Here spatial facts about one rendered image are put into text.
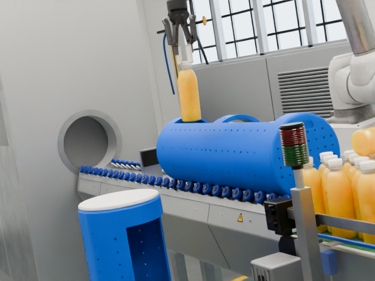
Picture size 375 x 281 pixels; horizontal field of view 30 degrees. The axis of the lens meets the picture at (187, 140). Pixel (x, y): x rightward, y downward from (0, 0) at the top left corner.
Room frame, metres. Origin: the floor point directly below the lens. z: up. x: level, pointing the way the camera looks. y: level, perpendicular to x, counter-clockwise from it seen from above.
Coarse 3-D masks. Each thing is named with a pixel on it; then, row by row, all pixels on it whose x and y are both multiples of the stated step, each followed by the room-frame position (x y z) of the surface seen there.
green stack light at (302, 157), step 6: (300, 144) 1.67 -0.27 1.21; (306, 144) 1.69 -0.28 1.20; (282, 150) 1.69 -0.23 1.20; (288, 150) 1.68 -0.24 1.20; (294, 150) 1.67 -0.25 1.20; (300, 150) 1.67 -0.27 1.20; (306, 150) 1.68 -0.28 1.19; (282, 156) 1.71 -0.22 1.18; (288, 156) 1.68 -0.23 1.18; (294, 156) 1.67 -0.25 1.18; (300, 156) 1.67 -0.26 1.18; (306, 156) 1.68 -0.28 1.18; (288, 162) 1.68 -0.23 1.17; (294, 162) 1.67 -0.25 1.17; (300, 162) 1.67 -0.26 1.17; (306, 162) 1.68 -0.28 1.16
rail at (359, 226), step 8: (288, 208) 2.04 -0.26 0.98; (288, 216) 2.04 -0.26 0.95; (320, 216) 1.90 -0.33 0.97; (328, 216) 1.86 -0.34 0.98; (336, 216) 1.84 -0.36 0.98; (320, 224) 1.90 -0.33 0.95; (328, 224) 1.87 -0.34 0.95; (336, 224) 1.84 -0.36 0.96; (344, 224) 1.81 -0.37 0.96; (352, 224) 1.78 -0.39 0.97; (360, 224) 1.75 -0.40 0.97; (368, 224) 1.72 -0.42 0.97; (368, 232) 1.73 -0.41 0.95
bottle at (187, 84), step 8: (184, 72) 2.57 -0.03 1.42; (192, 72) 2.57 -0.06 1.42; (184, 80) 2.56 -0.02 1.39; (192, 80) 2.56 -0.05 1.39; (184, 88) 2.56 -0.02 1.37; (192, 88) 2.56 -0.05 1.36; (184, 96) 2.56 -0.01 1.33; (192, 96) 2.56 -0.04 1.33; (184, 104) 2.57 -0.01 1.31; (192, 104) 2.56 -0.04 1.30; (184, 112) 2.57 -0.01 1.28; (192, 112) 2.56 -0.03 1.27; (200, 112) 2.59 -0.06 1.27; (184, 120) 2.58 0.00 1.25; (192, 120) 2.57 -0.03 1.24
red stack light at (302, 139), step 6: (282, 132) 1.68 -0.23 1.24; (288, 132) 1.67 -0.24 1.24; (294, 132) 1.67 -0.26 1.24; (300, 132) 1.67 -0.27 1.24; (282, 138) 1.69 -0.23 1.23; (288, 138) 1.67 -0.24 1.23; (294, 138) 1.67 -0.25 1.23; (300, 138) 1.67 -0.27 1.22; (306, 138) 1.69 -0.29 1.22; (282, 144) 1.69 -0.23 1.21; (288, 144) 1.68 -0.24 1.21; (294, 144) 1.67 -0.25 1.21
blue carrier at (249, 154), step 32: (192, 128) 2.75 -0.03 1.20; (224, 128) 2.53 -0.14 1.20; (256, 128) 2.34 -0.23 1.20; (320, 128) 2.29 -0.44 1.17; (160, 160) 2.95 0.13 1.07; (192, 160) 2.68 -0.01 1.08; (224, 160) 2.46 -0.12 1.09; (256, 160) 2.27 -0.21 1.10; (256, 192) 2.47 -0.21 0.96; (288, 192) 2.22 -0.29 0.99
